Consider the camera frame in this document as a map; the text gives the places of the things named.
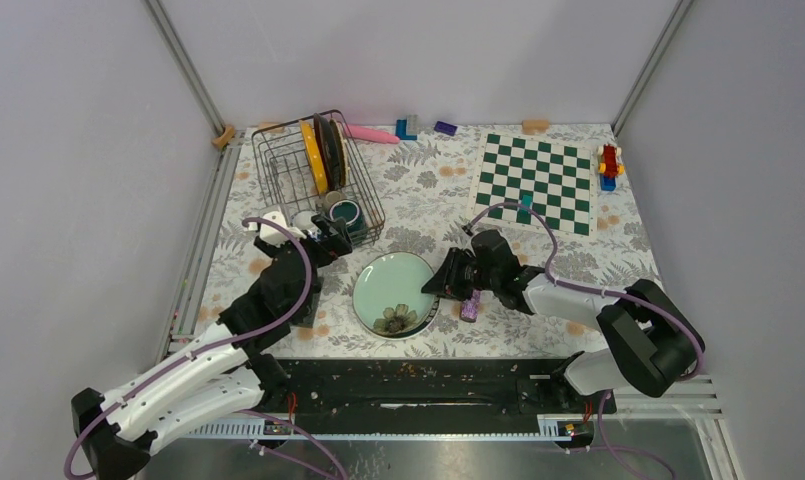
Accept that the green white chessboard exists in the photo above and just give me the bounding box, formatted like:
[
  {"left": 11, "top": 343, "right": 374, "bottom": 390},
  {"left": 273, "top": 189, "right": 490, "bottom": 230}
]
[{"left": 467, "top": 132, "right": 598, "bottom": 240}]

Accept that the cream ceramic cup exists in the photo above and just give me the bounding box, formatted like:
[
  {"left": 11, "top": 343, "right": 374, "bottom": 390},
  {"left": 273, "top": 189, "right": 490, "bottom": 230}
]
[{"left": 322, "top": 191, "right": 346, "bottom": 210}]

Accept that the blue white patterned bowl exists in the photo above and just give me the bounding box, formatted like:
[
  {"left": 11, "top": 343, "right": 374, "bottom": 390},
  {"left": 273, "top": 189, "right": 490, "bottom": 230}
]
[{"left": 290, "top": 210, "right": 324, "bottom": 239}]

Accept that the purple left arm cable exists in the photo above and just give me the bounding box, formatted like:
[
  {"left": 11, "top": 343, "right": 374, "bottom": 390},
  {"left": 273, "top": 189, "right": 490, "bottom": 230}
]
[{"left": 64, "top": 216, "right": 347, "bottom": 480}]

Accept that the grey toy brick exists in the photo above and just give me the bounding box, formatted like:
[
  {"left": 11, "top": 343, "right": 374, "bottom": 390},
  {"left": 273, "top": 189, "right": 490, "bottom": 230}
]
[{"left": 405, "top": 114, "right": 419, "bottom": 136}]

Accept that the aluminium frame rail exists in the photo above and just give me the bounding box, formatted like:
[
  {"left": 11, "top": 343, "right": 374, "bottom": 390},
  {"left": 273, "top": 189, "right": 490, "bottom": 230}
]
[{"left": 142, "top": 0, "right": 227, "bottom": 137}]

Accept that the purple glitter microphone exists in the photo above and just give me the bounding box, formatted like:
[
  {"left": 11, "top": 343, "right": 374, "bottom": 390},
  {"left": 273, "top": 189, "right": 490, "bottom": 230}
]
[{"left": 459, "top": 290, "right": 482, "bottom": 323}]

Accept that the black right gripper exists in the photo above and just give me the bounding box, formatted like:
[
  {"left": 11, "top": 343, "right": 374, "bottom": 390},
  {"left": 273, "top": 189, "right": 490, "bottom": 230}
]
[{"left": 420, "top": 247, "right": 499, "bottom": 302}]

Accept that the grey studded baseplate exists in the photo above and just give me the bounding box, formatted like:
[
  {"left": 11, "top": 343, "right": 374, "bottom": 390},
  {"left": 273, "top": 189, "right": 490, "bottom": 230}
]
[{"left": 289, "top": 292, "right": 321, "bottom": 329}]

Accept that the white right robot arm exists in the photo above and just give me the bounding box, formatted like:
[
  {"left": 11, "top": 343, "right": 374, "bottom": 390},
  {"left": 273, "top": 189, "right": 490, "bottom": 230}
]
[{"left": 422, "top": 230, "right": 705, "bottom": 412}]

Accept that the light green flower plate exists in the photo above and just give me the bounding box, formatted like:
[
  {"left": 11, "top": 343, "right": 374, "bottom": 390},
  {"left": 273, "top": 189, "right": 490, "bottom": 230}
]
[{"left": 352, "top": 252, "right": 439, "bottom": 340}]

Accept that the floral tablecloth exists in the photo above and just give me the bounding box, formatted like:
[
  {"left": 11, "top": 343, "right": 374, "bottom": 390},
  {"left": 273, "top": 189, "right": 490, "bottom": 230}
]
[{"left": 172, "top": 125, "right": 659, "bottom": 358}]

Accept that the red yellow toy figure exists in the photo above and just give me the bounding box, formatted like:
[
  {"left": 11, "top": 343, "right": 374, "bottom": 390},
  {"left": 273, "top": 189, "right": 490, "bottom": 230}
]
[{"left": 597, "top": 144, "right": 625, "bottom": 192}]

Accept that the pink plastic object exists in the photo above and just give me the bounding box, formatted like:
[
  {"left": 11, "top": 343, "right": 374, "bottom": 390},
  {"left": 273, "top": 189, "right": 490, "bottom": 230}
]
[{"left": 343, "top": 124, "right": 400, "bottom": 144}]

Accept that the blue toy brick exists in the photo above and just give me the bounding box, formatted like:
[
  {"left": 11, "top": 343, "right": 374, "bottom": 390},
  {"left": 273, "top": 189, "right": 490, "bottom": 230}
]
[{"left": 395, "top": 118, "right": 418, "bottom": 141}]

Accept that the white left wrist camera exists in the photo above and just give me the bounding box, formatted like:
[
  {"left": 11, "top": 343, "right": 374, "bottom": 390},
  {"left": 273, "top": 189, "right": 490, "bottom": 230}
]
[{"left": 241, "top": 210, "right": 306, "bottom": 245}]

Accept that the right aluminium frame post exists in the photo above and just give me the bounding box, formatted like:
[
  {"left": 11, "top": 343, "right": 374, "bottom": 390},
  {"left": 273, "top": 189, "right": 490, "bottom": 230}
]
[{"left": 611, "top": 0, "right": 695, "bottom": 137}]

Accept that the dark green mug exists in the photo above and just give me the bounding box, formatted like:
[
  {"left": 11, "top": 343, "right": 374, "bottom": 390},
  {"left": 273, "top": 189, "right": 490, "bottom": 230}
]
[{"left": 329, "top": 199, "right": 366, "bottom": 235}]

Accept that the black wire dish rack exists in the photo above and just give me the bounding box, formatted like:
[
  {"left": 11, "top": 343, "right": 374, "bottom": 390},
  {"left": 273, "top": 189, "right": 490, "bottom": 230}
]
[{"left": 250, "top": 110, "right": 386, "bottom": 257}]

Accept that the brown rimmed beige plate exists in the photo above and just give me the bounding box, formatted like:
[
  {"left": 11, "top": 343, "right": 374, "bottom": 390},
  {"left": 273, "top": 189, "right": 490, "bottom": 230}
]
[{"left": 313, "top": 113, "right": 339, "bottom": 191}]

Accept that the yellow scalloped plate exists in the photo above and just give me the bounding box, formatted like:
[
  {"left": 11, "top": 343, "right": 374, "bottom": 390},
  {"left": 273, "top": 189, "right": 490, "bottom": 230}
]
[{"left": 299, "top": 121, "right": 329, "bottom": 195}]

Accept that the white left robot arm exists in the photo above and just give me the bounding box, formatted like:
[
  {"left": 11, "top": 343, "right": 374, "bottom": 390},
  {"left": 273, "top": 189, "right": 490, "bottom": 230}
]
[{"left": 64, "top": 210, "right": 353, "bottom": 479}]

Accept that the wooden corner block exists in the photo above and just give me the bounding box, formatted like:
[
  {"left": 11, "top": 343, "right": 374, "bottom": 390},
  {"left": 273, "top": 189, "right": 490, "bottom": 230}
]
[{"left": 211, "top": 124, "right": 236, "bottom": 150}]

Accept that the purple toy brick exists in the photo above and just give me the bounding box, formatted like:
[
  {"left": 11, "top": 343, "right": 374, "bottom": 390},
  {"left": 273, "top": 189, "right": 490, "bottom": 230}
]
[{"left": 433, "top": 121, "right": 458, "bottom": 137}]

